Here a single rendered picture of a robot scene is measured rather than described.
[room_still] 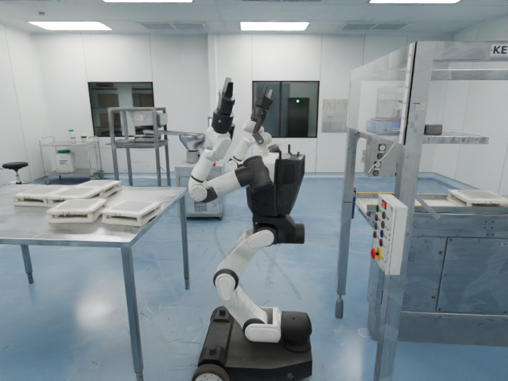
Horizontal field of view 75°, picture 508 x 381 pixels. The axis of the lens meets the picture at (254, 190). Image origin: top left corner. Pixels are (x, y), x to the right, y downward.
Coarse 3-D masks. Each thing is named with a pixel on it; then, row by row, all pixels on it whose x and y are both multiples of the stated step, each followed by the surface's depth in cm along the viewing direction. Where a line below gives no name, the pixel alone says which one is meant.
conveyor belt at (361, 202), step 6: (360, 198) 221; (366, 198) 221; (360, 204) 211; (366, 204) 207; (420, 204) 207; (432, 204) 207; (438, 204) 207; (444, 204) 207; (450, 204) 207; (366, 210) 198; (372, 210) 197; (366, 216) 198
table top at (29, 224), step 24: (0, 192) 252; (120, 192) 252; (144, 192) 252; (168, 192) 252; (0, 216) 198; (24, 216) 198; (0, 240) 166; (24, 240) 165; (48, 240) 165; (72, 240) 164; (96, 240) 163; (120, 240) 163
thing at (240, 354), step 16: (224, 320) 213; (288, 320) 191; (304, 320) 191; (208, 336) 199; (224, 336) 199; (240, 336) 203; (288, 336) 190; (304, 336) 190; (208, 352) 184; (224, 352) 186; (240, 352) 190; (256, 352) 190; (272, 352) 190; (288, 352) 190; (304, 352) 189; (224, 368) 180; (240, 368) 179; (256, 368) 179; (272, 368) 178; (288, 368) 181; (304, 368) 184
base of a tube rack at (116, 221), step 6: (156, 210) 201; (162, 210) 203; (108, 216) 190; (144, 216) 190; (150, 216) 190; (102, 222) 186; (108, 222) 185; (114, 222) 184; (120, 222) 183; (126, 222) 182; (132, 222) 182; (138, 222) 181; (144, 222) 184
